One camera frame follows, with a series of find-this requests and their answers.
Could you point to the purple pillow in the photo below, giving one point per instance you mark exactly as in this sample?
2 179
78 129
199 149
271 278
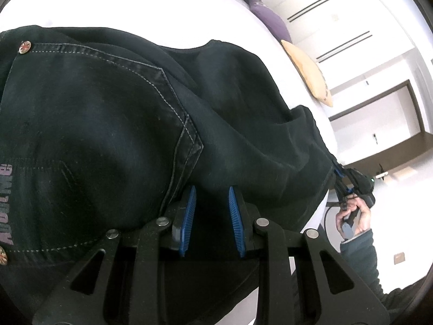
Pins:
270 20

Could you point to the dark wooden wall niche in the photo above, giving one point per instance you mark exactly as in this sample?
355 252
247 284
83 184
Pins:
382 132

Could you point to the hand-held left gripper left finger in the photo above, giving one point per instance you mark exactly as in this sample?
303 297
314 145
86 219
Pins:
186 215

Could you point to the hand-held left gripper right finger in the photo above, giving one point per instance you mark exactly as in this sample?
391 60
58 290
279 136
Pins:
236 221

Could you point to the person's right forearm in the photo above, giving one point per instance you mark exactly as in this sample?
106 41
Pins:
363 260

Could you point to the wall socket plate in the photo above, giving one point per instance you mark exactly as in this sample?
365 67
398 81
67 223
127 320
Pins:
399 258

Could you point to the tan pillow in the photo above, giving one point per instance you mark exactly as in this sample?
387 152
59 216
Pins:
309 72

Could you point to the ceiling air vent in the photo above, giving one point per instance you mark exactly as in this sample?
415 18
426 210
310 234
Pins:
312 6
343 46

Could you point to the black denim pants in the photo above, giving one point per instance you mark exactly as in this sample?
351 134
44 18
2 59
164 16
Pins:
142 135

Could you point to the person's right hand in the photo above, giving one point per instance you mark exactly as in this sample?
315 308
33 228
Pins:
358 216

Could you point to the white bed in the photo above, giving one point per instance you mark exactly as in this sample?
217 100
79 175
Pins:
169 10

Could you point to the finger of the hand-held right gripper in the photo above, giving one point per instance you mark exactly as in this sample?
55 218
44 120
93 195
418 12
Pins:
339 172

